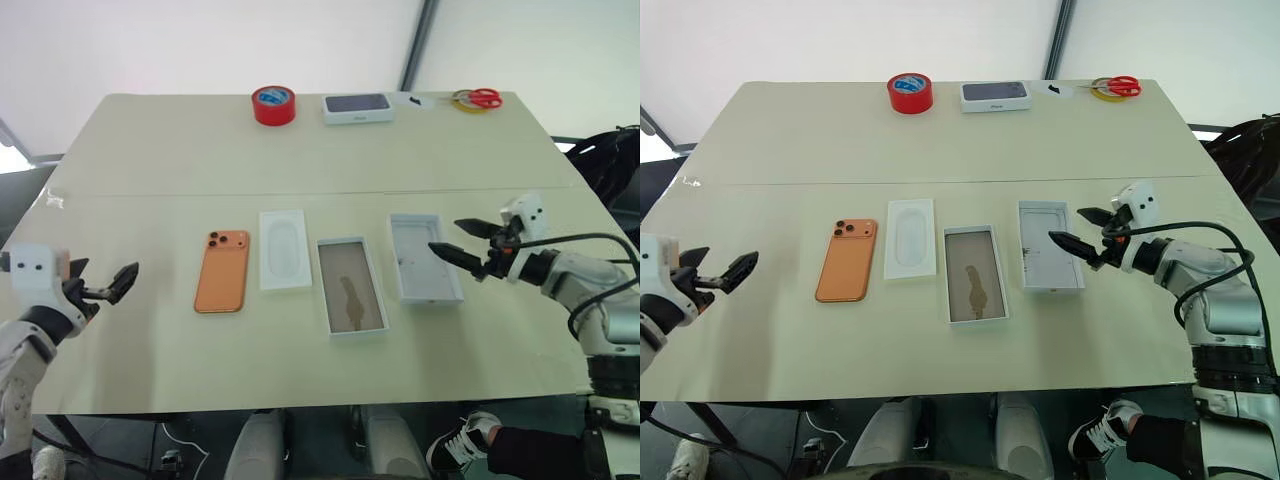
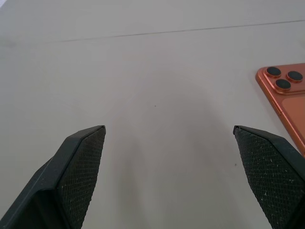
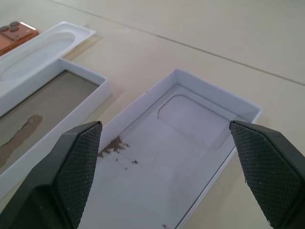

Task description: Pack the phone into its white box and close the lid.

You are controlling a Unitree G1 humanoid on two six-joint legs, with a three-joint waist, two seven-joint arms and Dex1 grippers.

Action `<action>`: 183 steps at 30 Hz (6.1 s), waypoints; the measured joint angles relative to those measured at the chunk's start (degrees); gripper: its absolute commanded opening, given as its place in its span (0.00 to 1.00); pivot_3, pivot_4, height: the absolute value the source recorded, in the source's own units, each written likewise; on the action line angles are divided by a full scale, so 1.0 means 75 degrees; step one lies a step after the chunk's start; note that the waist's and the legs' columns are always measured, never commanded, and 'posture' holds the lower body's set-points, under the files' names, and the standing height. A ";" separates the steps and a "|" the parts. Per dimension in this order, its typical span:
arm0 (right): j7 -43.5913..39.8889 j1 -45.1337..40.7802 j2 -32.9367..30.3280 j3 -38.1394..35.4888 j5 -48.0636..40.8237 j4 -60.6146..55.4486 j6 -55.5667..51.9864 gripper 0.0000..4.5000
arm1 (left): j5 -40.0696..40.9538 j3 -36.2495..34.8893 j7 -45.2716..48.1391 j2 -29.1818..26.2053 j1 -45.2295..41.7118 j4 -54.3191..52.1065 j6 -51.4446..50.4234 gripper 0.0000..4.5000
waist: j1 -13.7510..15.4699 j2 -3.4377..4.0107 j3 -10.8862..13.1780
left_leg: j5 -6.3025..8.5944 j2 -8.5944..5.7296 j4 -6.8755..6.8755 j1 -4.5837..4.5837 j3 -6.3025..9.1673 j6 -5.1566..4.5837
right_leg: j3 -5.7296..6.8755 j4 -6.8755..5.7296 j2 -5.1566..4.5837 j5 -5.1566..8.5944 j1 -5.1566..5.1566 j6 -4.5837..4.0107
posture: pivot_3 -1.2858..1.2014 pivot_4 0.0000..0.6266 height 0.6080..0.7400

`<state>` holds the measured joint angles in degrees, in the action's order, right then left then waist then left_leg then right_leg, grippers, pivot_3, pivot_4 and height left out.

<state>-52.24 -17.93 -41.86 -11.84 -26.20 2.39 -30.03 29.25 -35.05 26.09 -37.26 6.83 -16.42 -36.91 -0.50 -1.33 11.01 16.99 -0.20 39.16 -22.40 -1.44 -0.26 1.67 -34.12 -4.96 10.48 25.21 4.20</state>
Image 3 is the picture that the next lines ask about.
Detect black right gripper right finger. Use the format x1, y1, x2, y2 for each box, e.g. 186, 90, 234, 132
228, 120, 305, 229

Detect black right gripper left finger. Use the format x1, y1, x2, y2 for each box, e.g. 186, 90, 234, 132
0, 121, 103, 229

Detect white box lid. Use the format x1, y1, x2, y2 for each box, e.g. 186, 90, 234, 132
0, 57, 113, 199

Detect white box bottom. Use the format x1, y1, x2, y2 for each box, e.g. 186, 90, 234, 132
78, 68, 264, 229

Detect white moulded insert tray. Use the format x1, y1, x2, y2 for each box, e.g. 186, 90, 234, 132
0, 21, 97, 104

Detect orange smartphone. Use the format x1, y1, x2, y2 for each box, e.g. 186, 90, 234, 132
0, 21, 39, 57

